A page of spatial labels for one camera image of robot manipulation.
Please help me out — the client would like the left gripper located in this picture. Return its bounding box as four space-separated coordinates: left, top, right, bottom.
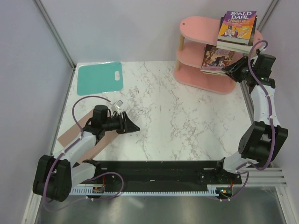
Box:
102 112 140 134

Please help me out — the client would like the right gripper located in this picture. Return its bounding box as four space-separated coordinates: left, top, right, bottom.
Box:
222 56 256 83

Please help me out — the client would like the purple illustrated children's book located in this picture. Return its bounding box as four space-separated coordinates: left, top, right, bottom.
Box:
200 45 235 75

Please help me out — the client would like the dark orange Edward Bulane book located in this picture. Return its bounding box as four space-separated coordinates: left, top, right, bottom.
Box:
201 45 226 75

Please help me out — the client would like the Roald Dahl Charlie book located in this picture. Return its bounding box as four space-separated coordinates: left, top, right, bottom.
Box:
218 11 256 45

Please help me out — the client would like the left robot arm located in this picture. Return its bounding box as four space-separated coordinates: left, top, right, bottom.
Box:
32 105 140 202

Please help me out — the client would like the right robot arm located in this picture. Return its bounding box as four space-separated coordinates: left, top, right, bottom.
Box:
214 54 288 184

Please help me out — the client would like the Nineteen Eighty-Four book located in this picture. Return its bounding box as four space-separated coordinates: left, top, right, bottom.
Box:
216 45 250 54

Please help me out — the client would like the pink three-tier shelf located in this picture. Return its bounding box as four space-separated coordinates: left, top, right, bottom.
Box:
173 15 263 95

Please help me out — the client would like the brown cardboard file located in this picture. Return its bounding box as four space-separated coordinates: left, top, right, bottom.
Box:
58 124 118 163

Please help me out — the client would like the teal plastic file folder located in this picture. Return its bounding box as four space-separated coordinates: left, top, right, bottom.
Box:
77 62 124 96

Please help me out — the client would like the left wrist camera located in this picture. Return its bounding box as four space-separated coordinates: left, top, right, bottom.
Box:
111 100 123 114

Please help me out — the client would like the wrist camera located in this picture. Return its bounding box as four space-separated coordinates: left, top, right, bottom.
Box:
111 100 123 114
256 46 267 55

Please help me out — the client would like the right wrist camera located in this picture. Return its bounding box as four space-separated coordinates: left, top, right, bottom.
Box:
256 46 267 55

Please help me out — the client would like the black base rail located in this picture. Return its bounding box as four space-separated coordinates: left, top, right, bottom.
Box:
85 161 242 191

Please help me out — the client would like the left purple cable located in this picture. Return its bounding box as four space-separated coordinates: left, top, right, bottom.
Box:
42 95 128 212

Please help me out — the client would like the purple cable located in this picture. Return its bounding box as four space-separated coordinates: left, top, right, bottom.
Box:
42 95 128 212
218 40 278 201

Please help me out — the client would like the white slotted cable duct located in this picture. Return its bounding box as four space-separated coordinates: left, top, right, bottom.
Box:
70 184 232 196

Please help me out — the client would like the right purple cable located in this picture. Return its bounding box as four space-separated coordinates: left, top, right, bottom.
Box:
218 40 278 201

